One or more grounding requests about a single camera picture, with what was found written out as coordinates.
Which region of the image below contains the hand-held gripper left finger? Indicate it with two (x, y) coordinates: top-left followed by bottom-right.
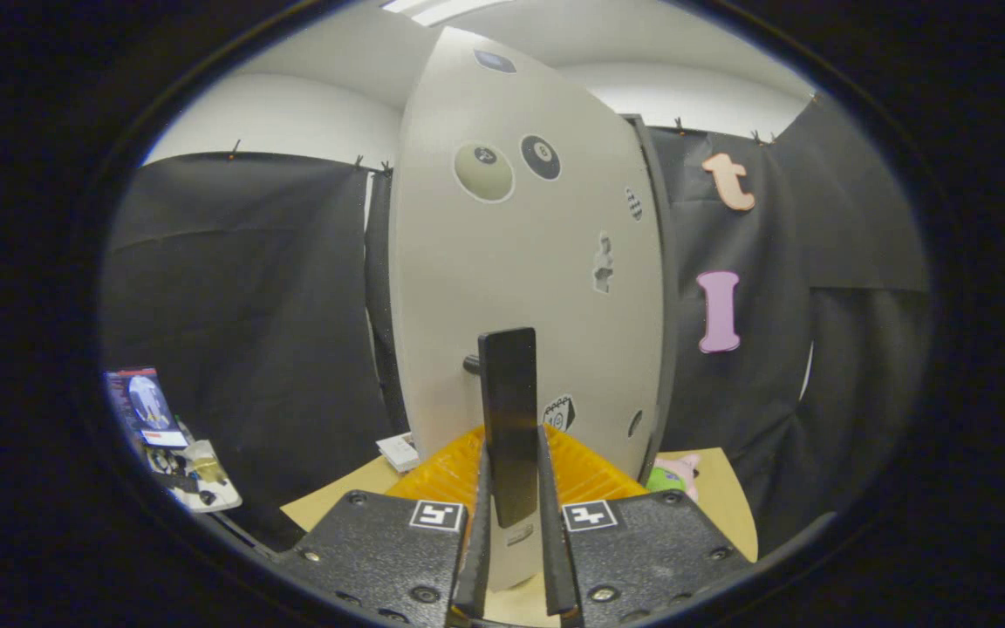
(271, 425), (494, 628)

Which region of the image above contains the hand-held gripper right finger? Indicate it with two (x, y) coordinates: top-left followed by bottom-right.
(537, 424), (753, 628)

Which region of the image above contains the black door handle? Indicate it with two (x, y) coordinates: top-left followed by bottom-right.
(463, 327), (540, 530)

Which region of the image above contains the light grey shoe cabinet door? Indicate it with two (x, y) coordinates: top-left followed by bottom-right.
(389, 26), (665, 594)

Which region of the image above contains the pink and green plush toy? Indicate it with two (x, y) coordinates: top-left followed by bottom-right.
(646, 452), (701, 494)

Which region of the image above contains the white tray with small items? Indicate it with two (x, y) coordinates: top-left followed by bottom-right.
(149, 439), (243, 514)

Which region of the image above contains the blue printed box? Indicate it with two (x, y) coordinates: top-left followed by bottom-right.
(104, 366), (189, 448)

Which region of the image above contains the black backdrop cloth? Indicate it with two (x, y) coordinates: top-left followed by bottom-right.
(101, 92), (931, 559)

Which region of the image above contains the large ceiling light panel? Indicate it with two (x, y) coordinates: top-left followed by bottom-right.
(380, 0), (486, 27)

